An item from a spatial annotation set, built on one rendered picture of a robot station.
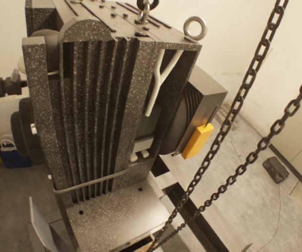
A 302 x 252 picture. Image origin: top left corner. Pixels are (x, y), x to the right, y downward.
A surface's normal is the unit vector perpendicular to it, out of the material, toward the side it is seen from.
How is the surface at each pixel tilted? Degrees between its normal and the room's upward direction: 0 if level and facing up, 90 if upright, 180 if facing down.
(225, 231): 0
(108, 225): 0
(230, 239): 0
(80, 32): 90
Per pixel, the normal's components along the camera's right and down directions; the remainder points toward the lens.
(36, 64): 0.53, 0.68
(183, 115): -0.81, 0.21
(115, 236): 0.26, -0.71
